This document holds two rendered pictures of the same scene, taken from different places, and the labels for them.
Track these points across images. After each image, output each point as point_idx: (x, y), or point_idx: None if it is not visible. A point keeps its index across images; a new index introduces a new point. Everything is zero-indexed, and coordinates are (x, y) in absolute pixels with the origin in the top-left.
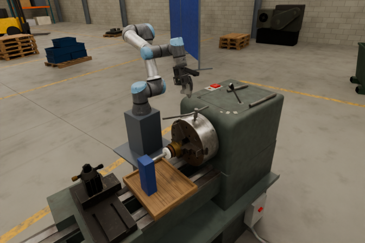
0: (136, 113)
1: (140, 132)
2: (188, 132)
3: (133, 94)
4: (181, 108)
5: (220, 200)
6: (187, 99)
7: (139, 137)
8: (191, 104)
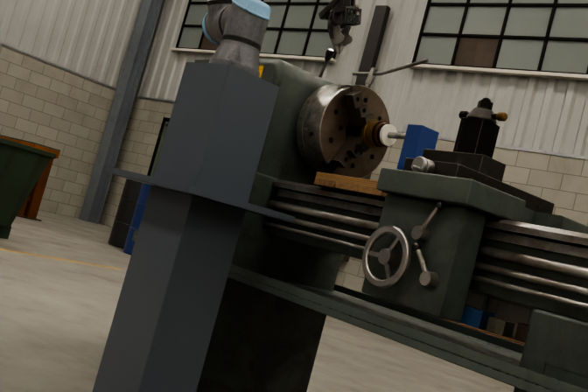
0: (257, 72)
1: (269, 120)
2: (368, 108)
3: (263, 20)
4: (283, 80)
5: (331, 269)
6: (289, 64)
7: (259, 136)
8: (304, 73)
